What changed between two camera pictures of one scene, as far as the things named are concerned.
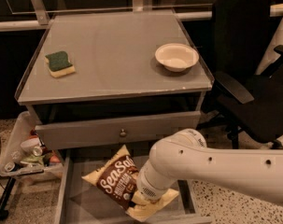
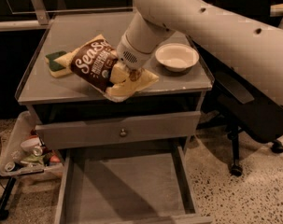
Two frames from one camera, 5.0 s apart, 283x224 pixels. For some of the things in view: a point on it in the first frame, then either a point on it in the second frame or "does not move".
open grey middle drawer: x=79 y=202 does not move
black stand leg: x=0 y=209 does not move
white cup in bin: x=30 y=145 does not move
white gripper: x=148 y=189 -> x=132 y=57
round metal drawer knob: x=122 y=133 does not move
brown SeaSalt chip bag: x=118 y=176 -> x=92 y=61
